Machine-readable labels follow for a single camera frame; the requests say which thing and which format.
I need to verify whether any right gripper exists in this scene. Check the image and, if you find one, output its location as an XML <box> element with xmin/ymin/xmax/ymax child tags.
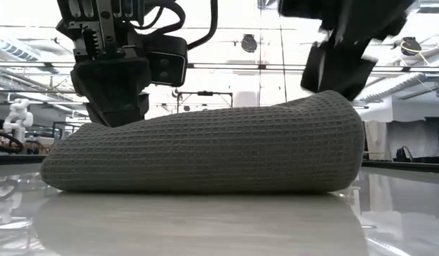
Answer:
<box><xmin>278</xmin><ymin>0</ymin><xmax>416</xmax><ymax>102</ymax></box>

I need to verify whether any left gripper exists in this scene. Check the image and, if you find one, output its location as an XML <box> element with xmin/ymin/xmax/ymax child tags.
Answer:
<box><xmin>55</xmin><ymin>0</ymin><xmax>152</xmax><ymax>128</ymax></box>

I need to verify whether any grey waffle weave towel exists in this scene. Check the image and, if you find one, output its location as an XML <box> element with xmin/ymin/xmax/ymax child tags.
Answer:
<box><xmin>40</xmin><ymin>90</ymin><xmax>366</xmax><ymax>195</ymax></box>

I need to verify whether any white hanging curtain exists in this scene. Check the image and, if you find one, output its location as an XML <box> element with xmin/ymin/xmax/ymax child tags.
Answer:
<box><xmin>363</xmin><ymin>119</ymin><xmax>393</xmax><ymax>161</ymax></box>

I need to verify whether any black backpack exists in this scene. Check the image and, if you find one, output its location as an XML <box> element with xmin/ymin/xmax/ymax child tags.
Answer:
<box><xmin>395</xmin><ymin>146</ymin><xmax>414</xmax><ymax>163</ymax></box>

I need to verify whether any white building column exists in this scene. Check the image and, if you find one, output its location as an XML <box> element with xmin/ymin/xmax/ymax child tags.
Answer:
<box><xmin>234</xmin><ymin>90</ymin><xmax>260</xmax><ymax>108</ymax></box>

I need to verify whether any white robot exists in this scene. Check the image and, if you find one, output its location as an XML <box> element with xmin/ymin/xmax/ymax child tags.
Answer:
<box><xmin>2</xmin><ymin>98</ymin><xmax>34</xmax><ymax>143</ymax></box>

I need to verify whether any black curved tube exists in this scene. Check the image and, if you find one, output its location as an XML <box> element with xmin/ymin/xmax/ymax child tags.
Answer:
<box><xmin>0</xmin><ymin>130</ymin><xmax>23</xmax><ymax>154</ymax></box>

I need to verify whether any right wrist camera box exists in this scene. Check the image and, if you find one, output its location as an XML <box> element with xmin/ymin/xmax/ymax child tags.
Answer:
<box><xmin>300</xmin><ymin>41</ymin><xmax>326</xmax><ymax>92</ymax></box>

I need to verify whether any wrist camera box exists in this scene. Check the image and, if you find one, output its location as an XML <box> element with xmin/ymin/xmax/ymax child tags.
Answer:
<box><xmin>145</xmin><ymin>34</ymin><xmax>189</xmax><ymax>88</ymax></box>
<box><xmin>300</xmin><ymin>41</ymin><xmax>326</xmax><ymax>92</ymax></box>

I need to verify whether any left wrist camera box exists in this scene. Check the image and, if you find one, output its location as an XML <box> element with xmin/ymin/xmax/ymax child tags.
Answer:
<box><xmin>145</xmin><ymin>34</ymin><xmax>189</xmax><ymax>88</ymax></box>

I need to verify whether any black metal rack frame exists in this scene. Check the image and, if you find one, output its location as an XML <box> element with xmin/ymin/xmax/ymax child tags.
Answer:
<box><xmin>52</xmin><ymin>122</ymin><xmax>84</xmax><ymax>143</ymax></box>

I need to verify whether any black gantry frame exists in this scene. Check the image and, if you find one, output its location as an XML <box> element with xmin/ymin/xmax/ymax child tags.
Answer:
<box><xmin>175</xmin><ymin>90</ymin><xmax>234</xmax><ymax>114</ymax></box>

